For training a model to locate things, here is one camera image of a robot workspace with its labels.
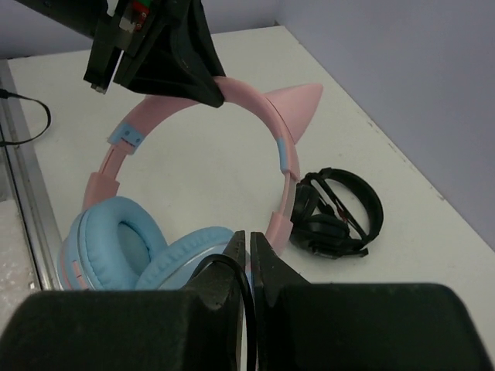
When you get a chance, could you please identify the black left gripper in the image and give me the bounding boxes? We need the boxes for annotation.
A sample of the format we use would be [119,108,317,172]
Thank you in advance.
[83,1,225,107]

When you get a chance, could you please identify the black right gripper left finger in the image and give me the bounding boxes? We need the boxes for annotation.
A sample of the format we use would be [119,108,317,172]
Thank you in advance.
[1,231,248,370]

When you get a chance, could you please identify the pink blue cat-ear headphones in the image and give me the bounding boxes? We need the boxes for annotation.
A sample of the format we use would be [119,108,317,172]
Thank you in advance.
[56,77,323,291]

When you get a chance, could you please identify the aluminium table edge rail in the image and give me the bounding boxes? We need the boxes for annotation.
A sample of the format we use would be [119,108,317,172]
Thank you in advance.
[1,60,62,290]

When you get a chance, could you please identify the thin black audio cable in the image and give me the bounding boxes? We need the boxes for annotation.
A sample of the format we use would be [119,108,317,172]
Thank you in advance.
[0,87,258,371]

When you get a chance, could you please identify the black headphones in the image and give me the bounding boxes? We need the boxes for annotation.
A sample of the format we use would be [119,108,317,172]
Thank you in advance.
[290,168,384,260]

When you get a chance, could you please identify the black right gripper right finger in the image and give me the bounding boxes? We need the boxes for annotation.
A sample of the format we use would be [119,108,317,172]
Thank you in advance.
[250,232,493,370]

